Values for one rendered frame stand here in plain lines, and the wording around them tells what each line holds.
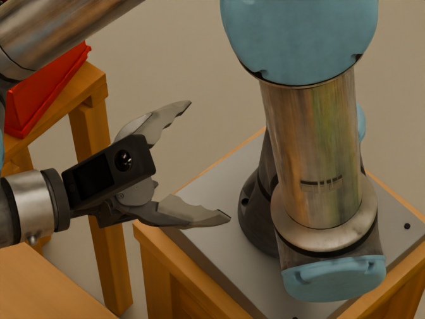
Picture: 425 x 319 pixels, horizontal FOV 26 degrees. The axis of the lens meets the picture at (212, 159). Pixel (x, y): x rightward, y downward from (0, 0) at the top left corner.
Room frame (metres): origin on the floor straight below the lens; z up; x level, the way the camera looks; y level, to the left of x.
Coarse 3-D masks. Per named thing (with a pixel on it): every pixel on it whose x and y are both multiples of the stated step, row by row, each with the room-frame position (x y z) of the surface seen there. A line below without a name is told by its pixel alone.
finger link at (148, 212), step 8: (136, 208) 0.58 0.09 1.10; (144, 208) 0.58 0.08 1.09; (152, 208) 0.59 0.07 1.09; (136, 216) 0.58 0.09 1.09; (144, 216) 0.58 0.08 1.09; (152, 216) 0.58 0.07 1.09; (160, 216) 0.58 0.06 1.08; (168, 216) 0.58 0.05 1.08; (152, 224) 0.57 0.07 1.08; (160, 224) 0.57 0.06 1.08; (168, 224) 0.57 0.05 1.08; (176, 224) 0.58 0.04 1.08; (184, 224) 0.58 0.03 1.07
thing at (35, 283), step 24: (0, 264) 0.63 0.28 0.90; (24, 264) 0.63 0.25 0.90; (48, 264) 0.63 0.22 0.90; (0, 288) 0.59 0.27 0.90; (24, 288) 0.59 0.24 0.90; (48, 288) 0.59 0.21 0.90; (72, 288) 0.59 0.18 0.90; (0, 312) 0.56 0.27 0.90; (24, 312) 0.56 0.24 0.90; (48, 312) 0.56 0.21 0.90; (72, 312) 0.56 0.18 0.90; (96, 312) 0.56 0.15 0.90
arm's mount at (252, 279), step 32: (224, 160) 0.80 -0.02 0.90; (256, 160) 0.81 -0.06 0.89; (192, 192) 0.75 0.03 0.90; (224, 192) 0.75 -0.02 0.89; (384, 192) 0.76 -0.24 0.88; (224, 224) 0.70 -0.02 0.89; (384, 224) 0.71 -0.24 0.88; (416, 224) 0.71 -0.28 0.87; (192, 256) 0.67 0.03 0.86; (224, 256) 0.65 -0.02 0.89; (256, 256) 0.65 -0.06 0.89; (224, 288) 0.62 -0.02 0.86; (256, 288) 0.60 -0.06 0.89
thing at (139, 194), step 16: (48, 176) 0.60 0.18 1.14; (64, 192) 0.58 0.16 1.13; (128, 192) 0.60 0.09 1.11; (144, 192) 0.60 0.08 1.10; (64, 208) 0.56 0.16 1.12; (96, 208) 0.60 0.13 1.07; (112, 208) 0.58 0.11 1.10; (128, 208) 0.58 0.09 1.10; (64, 224) 0.56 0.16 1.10; (112, 224) 0.60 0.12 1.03
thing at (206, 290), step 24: (240, 144) 0.87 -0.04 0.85; (144, 240) 0.71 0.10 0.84; (168, 240) 0.70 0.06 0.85; (168, 264) 0.67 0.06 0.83; (192, 264) 0.66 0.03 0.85; (408, 264) 0.66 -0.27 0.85; (192, 288) 0.63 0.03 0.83; (216, 288) 0.62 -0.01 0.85; (384, 288) 0.62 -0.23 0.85; (216, 312) 0.59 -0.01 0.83; (240, 312) 0.58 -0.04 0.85; (360, 312) 0.59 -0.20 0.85
